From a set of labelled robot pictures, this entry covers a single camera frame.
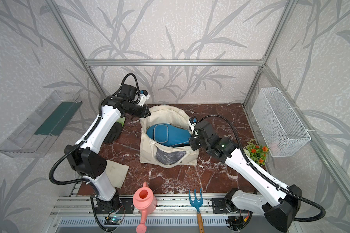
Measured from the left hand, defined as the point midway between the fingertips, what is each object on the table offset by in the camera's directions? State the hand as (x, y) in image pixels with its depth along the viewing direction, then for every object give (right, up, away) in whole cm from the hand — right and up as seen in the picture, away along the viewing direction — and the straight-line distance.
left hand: (149, 112), depth 81 cm
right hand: (+23, -12, -7) cm, 27 cm away
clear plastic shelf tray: (-46, -8, -15) cm, 50 cm away
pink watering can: (+1, -40, -16) cm, 43 cm away
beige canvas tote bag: (+3, -22, -4) cm, 23 cm away
